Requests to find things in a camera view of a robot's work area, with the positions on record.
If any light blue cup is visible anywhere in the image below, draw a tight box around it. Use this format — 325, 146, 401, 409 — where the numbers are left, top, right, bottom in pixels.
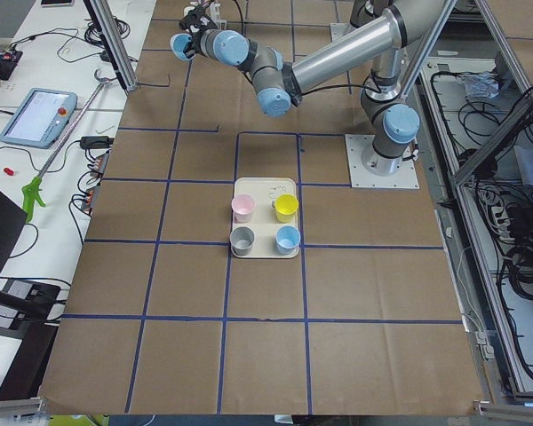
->
170, 33, 195, 61

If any light blue cup tray corner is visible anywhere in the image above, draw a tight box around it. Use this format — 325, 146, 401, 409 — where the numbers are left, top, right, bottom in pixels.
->
275, 225, 301, 255

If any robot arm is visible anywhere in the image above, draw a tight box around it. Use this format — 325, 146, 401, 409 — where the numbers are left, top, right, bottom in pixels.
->
170, 1, 455, 177

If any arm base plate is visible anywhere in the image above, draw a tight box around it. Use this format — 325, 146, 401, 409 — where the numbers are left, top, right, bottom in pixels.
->
330, 22, 357, 43
345, 134, 419, 190

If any grey cup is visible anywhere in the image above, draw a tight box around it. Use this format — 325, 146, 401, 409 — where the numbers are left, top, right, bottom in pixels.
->
229, 226, 255, 256

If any pink cup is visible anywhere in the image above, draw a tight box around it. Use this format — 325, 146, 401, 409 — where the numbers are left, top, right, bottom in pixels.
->
231, 193, 256, 223

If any aluminium frame post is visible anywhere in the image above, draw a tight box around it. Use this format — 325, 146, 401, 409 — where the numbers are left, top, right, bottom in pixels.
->
84, 0, 138, 92

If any yellow cup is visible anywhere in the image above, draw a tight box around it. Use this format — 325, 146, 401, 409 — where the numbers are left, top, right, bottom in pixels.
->
273, 193, 299, 223

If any white wire cup rack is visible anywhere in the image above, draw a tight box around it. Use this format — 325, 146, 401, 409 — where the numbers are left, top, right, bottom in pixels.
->
183, 1, 227, 29

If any teach pendant tablet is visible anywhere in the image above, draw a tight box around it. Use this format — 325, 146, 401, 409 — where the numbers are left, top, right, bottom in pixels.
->
0, 88, 78, 149

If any green handled reach grabber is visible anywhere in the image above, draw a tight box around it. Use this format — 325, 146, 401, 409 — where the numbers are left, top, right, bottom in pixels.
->
21, 70, 116, 224

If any black power adapter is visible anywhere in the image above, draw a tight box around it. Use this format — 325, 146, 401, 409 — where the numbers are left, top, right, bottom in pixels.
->
79, 136, 114, 150

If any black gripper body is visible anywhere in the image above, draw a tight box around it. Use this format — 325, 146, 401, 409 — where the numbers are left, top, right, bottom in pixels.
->
179, 4, 213, 56

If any cream plastic tray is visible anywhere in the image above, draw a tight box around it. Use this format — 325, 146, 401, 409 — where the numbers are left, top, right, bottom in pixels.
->
232, 177, 299, 258

